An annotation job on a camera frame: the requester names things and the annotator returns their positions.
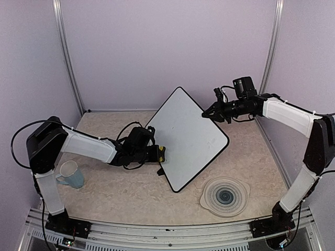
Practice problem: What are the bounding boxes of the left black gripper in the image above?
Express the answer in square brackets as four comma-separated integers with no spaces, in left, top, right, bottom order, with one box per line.
[132,145,163,163]

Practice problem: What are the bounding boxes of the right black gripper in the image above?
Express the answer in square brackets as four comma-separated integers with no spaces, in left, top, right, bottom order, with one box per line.
[202,96,250,123]

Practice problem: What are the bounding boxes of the yellow black sponge eraser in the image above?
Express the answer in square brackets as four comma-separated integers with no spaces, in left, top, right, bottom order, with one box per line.
[157,145,167,163]

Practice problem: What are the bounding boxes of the white whiteboard black frame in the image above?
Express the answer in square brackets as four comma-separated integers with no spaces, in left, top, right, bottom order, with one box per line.
[146,87,230,193]

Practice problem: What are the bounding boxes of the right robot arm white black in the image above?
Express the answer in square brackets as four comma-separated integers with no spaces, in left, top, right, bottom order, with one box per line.
[202,94,334,232]

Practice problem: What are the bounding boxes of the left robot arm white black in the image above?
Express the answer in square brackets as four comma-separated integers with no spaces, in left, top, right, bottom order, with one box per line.
[26,116,165,233]

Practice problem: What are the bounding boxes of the clear plate spiral pattern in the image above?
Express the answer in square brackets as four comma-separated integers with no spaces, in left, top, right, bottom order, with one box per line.
[200,177,250,218]

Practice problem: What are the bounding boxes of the light blue mug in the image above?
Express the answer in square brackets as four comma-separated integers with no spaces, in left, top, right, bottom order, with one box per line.
[55,161,84,189]

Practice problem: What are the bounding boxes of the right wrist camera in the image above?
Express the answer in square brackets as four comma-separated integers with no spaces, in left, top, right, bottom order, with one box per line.
[214,88,228,103]

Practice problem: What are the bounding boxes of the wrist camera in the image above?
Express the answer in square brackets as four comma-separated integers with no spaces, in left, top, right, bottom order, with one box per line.
[214,88,228,103]
[128,126,155,149]

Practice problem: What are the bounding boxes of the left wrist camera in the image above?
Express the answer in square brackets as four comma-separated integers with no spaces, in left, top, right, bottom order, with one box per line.
[128,126,155,149]

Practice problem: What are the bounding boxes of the right aluminium corner post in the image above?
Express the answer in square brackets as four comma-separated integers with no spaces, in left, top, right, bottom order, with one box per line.
[260,0,285,93]

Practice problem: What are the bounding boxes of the aluminium corner post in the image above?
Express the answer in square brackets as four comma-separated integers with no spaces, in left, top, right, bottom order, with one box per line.
[260,0,285,93]
[52,0,85,116]

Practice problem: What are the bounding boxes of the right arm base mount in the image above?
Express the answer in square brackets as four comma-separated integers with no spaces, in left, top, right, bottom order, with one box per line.
[249,218,296,238]

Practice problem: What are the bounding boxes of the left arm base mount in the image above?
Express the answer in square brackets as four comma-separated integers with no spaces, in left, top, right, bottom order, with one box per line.
[46,213,92,239]

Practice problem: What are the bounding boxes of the aluminium front rail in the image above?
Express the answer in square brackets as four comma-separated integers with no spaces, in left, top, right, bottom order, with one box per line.
[18,208,322,250]

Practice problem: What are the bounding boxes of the left aluminium corner post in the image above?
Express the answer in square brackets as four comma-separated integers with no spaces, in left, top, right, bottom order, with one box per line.
[52,0,85,116]

